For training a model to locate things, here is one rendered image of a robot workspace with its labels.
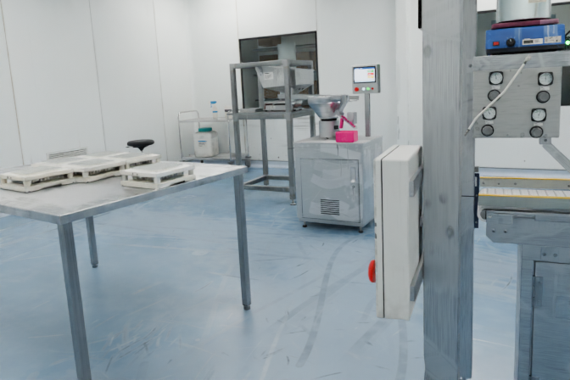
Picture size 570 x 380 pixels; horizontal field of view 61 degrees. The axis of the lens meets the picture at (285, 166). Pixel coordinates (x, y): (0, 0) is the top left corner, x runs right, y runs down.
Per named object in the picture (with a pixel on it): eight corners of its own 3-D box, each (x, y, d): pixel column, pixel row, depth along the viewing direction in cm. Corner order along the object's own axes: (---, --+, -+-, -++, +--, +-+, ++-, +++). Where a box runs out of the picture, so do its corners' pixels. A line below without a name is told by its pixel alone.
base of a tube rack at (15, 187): (0, 188, 235) (-1, 183, 235) (48, 179, 255) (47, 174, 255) (26, 192, 221) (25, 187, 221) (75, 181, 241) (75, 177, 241)
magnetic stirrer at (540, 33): (484, 56, 138) (485, 23, 136) (485, 58, 157) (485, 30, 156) (566, 51, 130) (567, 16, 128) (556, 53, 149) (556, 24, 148)
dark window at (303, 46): (243, 111, 768) (238, 38, 750) (243, 111, 769) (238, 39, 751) (319, 109, 707) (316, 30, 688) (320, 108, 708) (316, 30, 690)
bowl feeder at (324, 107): (302, 140, 429) (300, 97, 423) (319, 135, 460) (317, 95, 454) (354, 140, 406) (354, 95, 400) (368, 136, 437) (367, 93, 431)
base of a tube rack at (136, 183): (120, 185, 226) (120, 180, 226) (160, 176, 247) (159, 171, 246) (157, 189, 213) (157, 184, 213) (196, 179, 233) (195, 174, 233)
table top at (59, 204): (-100, 192, 260) (-101, 185, 259) (84, 160, 349) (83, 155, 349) (60, 225, 176) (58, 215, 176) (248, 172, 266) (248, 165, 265)
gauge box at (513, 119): (472, 138, 140) (473, 67, 136) (473, 134, 149) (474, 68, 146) (559, 137, 131) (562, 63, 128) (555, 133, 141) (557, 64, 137)
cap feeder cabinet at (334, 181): (296, 227, 429) (292, 142, 416) (321, 212, 478) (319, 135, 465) (365, 235, 399) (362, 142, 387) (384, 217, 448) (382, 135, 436)
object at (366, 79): (352, 137, 430) (350, 65, 419) (356, 136, 439) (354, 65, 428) (377, 137, 419) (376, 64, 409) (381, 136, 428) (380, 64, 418)
